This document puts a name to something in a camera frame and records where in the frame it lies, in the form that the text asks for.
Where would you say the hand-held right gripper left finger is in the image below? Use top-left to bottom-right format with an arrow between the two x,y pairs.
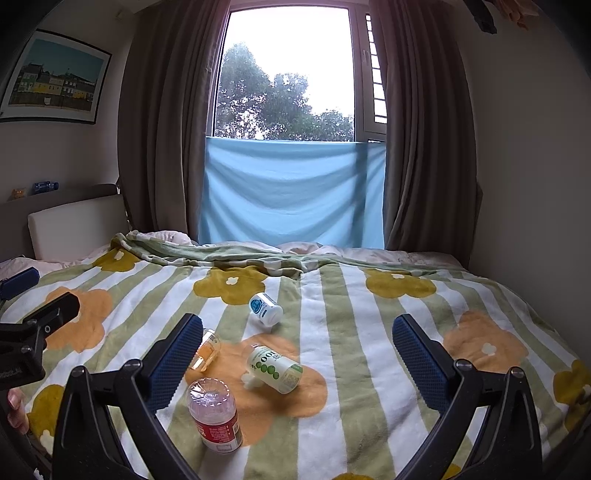
52,313 -> 205,480

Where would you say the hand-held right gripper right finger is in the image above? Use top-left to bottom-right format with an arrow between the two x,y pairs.
392,313 -> 544,480

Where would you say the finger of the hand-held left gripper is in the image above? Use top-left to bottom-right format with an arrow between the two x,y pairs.
0,266 -> 40,301
21,292 -> 81,344

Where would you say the small white blue-label bottle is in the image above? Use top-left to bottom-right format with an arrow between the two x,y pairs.
248,292 -> 284,328

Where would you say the person's left hand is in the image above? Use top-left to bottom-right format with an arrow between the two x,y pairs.
6,387 -> 31,435

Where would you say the small amber glass bottle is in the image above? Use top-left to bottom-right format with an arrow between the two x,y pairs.
187,329 -> 222,371

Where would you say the clear bottle with red label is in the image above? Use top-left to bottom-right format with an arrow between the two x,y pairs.
186,377 -> 244,454

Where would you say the white headboard cushion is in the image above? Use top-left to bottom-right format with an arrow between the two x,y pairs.
28,194 -> 131,260

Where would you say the striped flower print blanket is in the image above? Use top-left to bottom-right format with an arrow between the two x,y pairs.
0,231 -> 591,480

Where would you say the white bottle with green dots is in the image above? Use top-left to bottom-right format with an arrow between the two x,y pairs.
240,344 -> 304,395

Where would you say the dark brown headboard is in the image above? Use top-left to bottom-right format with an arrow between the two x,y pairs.
0,183 -> 136,259

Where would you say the light blue cloth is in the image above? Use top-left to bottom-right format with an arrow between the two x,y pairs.
198,137 -> 387,250

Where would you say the brown curtain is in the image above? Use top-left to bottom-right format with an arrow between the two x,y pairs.
117,0 -> 232,245
369,0 -> 483,268

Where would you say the window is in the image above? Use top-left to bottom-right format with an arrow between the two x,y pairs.
215,0 -> 389,144

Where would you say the dark hanging item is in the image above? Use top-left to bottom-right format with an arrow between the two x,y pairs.
471,0 -> 499,35

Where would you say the beige hanging item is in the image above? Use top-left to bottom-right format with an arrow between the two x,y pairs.
496,0 -> 537,31

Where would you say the framed wall poster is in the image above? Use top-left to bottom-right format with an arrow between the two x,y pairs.
0,28 -> 113,125

